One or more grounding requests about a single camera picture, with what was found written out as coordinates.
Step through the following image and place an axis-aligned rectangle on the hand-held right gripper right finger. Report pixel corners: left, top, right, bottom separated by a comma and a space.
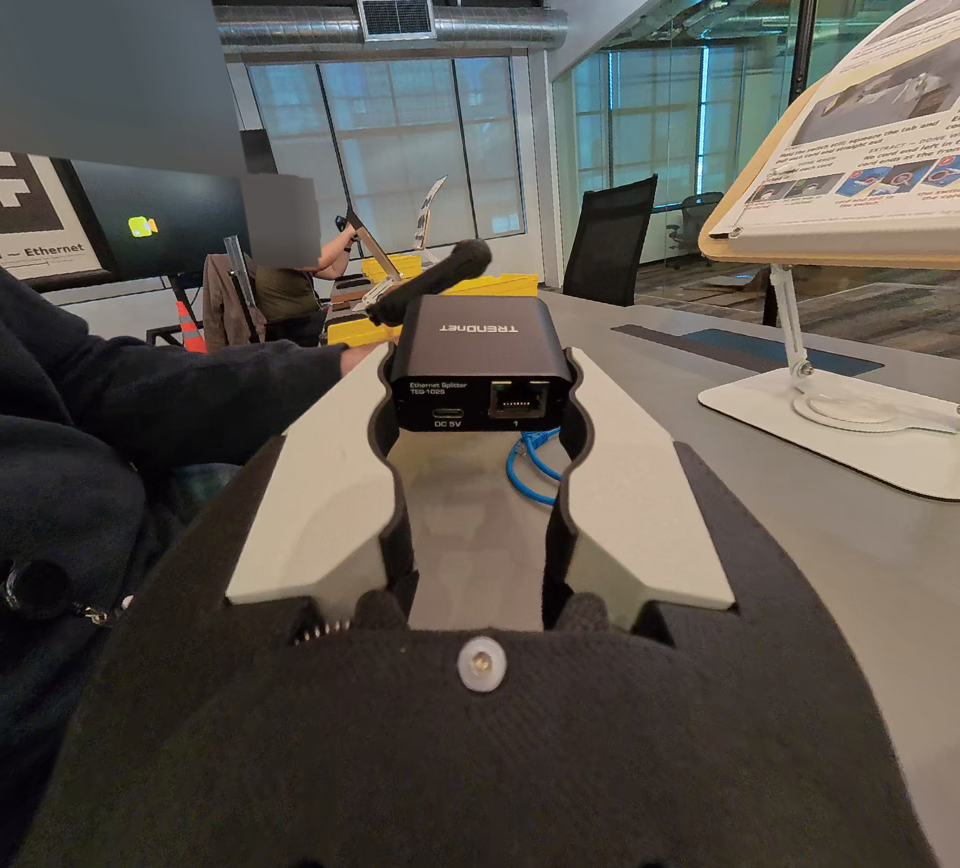
541, 349, 738, 625

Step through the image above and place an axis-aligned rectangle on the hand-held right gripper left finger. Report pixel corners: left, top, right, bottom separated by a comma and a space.
225, 343, 417, 618

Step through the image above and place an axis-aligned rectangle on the black network switch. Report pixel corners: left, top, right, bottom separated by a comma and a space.
386, 294, 579, 433

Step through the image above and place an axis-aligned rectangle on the blue ethernet cable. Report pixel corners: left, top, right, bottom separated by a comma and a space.
504, 427, 564, 507

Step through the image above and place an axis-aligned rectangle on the small yellow bin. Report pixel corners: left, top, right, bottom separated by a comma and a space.
361, 255, 423, 284

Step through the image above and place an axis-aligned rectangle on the white board stand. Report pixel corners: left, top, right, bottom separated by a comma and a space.
697, 264, 960, 498

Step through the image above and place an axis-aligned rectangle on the orange traffic cone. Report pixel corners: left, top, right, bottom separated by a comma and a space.
176, 300, 207, 354

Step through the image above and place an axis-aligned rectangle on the black office chair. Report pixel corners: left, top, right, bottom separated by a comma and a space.
666, 193, 725, 258

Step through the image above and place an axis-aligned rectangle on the white ceiling vent grille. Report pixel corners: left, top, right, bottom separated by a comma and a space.
356, 0, 438, 43

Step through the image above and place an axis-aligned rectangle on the large black screen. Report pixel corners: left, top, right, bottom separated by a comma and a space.
67, 159, 252, 282

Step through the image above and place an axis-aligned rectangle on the wooden instruction board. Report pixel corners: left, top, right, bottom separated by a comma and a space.
699, 0, 960, 265

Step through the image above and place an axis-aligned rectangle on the white banner sign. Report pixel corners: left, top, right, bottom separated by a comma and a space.
0, 151, 106, 280

